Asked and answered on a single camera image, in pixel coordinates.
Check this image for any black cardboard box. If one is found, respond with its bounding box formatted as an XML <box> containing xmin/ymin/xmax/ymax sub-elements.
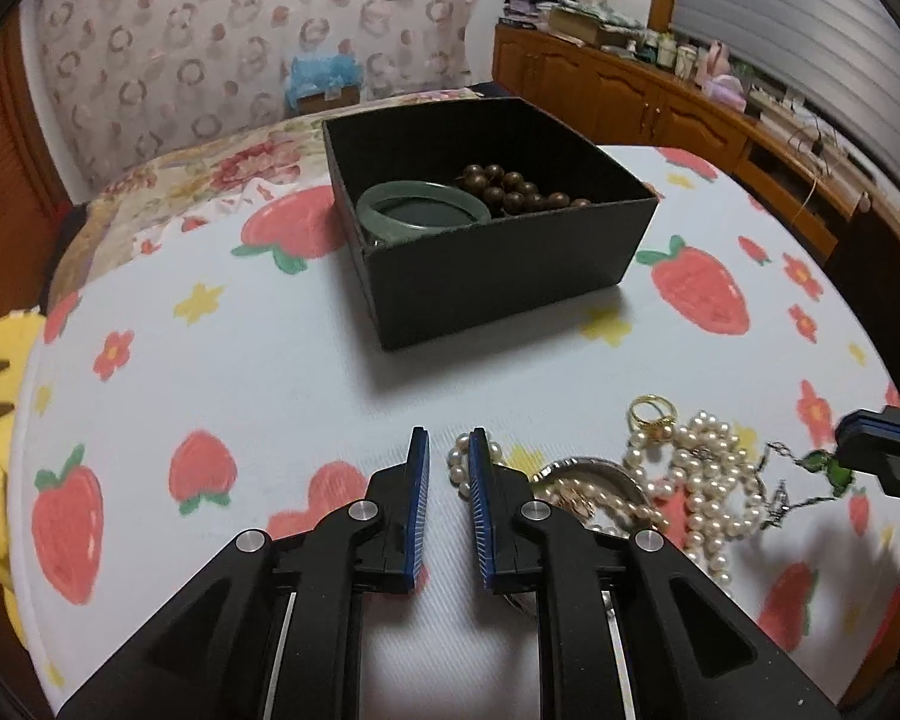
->
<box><xmin>321</xmin><ymin>96</ymin><xmax>659</xmax><ymax>352</ymax></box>

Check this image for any wooden cabinet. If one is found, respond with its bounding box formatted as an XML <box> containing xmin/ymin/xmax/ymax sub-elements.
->
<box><xmin>491</xmin><ymin>22</ymin><xmax>895</xmax><ymax>265</ymax></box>

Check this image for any gold ring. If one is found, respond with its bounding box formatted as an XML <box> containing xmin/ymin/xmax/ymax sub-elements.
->
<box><xmin>628</xmin><ymin>394</ymin><xmax>677</xmax><ymax>437</ymax></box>

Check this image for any long cardboard box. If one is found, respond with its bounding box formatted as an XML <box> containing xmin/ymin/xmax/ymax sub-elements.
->
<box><xmin>547</xmin><ymin>9</ymin><xmax>632</xmax><ymax>47</ymax></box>

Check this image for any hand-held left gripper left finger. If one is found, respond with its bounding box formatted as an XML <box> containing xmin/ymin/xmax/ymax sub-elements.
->
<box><xmin>56</xmin><ymin>426</ymin><xmax>430</xmax><ymax>720</ymax></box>

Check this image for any row of cosmetic bottles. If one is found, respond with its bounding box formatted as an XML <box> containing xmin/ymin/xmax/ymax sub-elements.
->
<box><xmin>630</xmin><ymin>26</ymin><xmax>722</xmax><ymax>80</ymax></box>

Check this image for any green pendant chain necklace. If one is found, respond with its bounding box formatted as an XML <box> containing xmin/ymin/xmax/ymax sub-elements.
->
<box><xmin>763</xmin><ymin>441</ymin><xmax>854</xmax><ymax>535</ymax></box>

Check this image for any grey window blind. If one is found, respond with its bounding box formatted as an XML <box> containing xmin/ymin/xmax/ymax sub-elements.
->
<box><xmin>671</xmin><ymin>0</ymin><xmax>900</xmax><ymax>190</ymax></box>

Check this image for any yellow plush toy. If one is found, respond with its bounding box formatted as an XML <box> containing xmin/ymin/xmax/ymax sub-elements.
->
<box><xmin>0</xmin><ymin>307</ymin><xmax>47</xmax><ymax>646</ymax></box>

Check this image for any small brown cardboard box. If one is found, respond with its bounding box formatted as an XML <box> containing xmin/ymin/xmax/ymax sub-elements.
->
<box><xmin>300</xmin><ymin>84</ymin><xmax>362</xmax><ymax>118</ymax></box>

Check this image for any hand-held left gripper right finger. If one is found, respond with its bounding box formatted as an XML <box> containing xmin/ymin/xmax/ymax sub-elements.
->
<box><xmin>469</xmin><ymin>427</ymin><xmax>841</xmax><ymax>720</ymax></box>

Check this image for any small pearl bracelet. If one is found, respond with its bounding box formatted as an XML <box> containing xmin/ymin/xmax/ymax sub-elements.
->
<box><xmin>447</xmin><ymin>431</ymin><xmax>505</xmax><ymax>500</ymax></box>

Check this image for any green jade bangle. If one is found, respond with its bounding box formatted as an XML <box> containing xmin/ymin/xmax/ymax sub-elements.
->
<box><xmin>356</xmin><ymin>181</ymin><xmax>492</xmax><ymax>242</ymax></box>

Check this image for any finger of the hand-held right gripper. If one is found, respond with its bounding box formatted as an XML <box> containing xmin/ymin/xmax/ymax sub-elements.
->
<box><xmin>838</xmin><ymin>431</ymin><xmax>900</xmax><ymax>500</ymax></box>
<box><xmin>832</xmin><ymin>367</ymin><xmax>900</xmax><ymax>440</ymax></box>

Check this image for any blue plastic bag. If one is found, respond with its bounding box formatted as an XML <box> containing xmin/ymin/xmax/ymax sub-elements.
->
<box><xmin>283</xmin><ymin>52</ymin><xmax>365</xmax><ymax>110</ymax></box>

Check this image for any pink tissue box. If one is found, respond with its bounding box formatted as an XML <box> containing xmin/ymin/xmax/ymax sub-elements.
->
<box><xmin>705</xmin><ymin>75</ymin><xmax>748</xmax><ymax>110</ymax></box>

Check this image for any white pearl necklace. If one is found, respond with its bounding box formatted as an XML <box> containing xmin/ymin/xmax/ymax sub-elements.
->
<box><xmin>562</xmin><ymin>411</ymin><xmax>770</xmax><ymax>587</ymax></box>

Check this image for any rose gold chain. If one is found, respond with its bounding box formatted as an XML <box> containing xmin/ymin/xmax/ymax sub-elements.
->
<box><xmin>547</xmin><ymin>477</ymin><xmax>601</xmax><ymax>530</ymax></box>

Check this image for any circle pattern curtain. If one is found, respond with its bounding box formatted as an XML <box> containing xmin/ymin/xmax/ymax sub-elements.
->
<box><xmin>19</xmin><ymin>0</ymin><xmax>492</xmax><ymax>196</ymax></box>

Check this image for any stack of folded clothes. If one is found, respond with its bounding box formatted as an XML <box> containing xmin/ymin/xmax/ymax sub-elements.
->
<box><xmin>499</xmin><ymin>0</ymin><xmax>578</xmax><ymax>28</ymax></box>

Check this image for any white cable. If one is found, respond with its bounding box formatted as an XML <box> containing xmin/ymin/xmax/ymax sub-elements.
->
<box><xmin>787</xmin><ymin>120</ymin><xmax>871</xmax><ymax>230</ymax></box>

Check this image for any floral blanket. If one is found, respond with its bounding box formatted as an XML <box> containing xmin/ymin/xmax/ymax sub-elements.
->
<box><xmin>49</xmin><ymin>86</ymin><xmax>520</xmax><ymax>316</ymax></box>

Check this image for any wooden louvered wardrobe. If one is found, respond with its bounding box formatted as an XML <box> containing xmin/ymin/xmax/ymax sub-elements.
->
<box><xmin>0</xmin><ymin>7</ymin><xmax>72</xmax><ymax>331</ymax></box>

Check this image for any floral cloth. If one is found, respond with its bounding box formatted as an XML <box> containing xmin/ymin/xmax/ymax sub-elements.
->
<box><xmin>551</xmin><ymin>0</ymin><xmax>646</xmax><ymax>31</ymax></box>

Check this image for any brown wooden bead bracelet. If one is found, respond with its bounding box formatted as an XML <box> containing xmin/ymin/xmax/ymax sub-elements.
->
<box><xmin>450</xmin><ymin>161</ymin><xmax>593</xmax><ymax>220</ymax></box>

